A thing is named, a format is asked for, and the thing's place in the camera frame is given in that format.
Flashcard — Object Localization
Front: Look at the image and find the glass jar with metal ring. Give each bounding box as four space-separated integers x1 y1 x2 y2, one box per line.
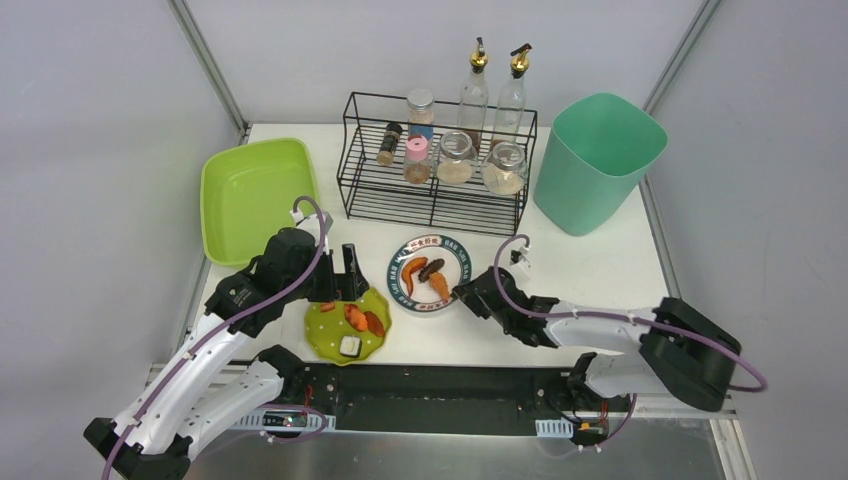
481 141 528 195

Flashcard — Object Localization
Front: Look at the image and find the red sausage toy piece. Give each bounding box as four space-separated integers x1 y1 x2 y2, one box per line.
364 311 386 338

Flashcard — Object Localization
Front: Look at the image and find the green plastic waste bin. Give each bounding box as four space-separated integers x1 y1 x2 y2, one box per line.
533 93 668 236

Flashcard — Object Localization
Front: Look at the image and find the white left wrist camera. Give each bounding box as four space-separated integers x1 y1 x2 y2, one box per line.
290 209 333 244

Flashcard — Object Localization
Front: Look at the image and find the green polka dot plate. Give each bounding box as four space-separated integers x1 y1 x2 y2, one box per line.
304 288 392 366

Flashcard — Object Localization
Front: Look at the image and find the orange shrimp toy food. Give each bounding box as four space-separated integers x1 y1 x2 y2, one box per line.
401 256 429 297

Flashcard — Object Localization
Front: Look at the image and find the black wire rack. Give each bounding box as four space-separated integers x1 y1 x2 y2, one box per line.
336 91 530 236

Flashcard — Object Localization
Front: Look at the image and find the orange fried food piece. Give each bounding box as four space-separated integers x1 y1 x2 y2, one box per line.
428 272 452 302

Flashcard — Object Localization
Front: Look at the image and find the dark sea cucumber toy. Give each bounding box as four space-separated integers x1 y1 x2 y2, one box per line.
418 258 445 282

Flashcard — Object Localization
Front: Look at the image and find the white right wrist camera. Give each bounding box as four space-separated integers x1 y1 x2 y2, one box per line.
509 245 532 270

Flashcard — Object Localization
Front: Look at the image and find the pink lid spice jar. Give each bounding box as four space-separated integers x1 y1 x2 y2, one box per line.
403 134 431 184

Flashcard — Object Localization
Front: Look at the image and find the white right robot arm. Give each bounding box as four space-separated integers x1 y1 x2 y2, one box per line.
453 268 741 412

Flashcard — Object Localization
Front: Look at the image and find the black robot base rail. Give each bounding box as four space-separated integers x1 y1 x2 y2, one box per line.
277 363 630 436

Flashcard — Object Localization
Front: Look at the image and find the oil bottle with gold cap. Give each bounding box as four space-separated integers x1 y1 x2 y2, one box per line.
457 37 489 150

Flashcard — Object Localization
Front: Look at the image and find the black lid spice jar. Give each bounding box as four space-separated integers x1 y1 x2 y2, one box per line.
376 122 404 166

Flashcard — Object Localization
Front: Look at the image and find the lime green plastic basin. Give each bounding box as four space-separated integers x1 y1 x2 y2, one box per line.
199 138 319 267

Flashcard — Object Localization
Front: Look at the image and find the silver lid pellet jar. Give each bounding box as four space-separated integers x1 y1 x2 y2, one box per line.
407 88 434 141

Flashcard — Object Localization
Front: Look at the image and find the white plate with blue rim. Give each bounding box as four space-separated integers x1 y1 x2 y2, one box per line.
386 234 473 314

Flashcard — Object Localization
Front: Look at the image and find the glass jar with beige powder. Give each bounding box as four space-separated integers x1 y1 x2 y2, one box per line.
432 130 477 185

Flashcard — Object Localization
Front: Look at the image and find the white sushi toy piece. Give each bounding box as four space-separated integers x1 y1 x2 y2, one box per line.
339 335 363 358

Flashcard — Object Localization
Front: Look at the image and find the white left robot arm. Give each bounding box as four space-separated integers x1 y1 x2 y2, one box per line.
84 227 369 479

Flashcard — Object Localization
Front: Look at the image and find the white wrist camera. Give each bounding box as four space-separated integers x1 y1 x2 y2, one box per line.
509 245 532 270
290 209 333 244

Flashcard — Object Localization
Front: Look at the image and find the oil bottle with black spout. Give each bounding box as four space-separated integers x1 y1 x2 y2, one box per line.
491 43 532 147

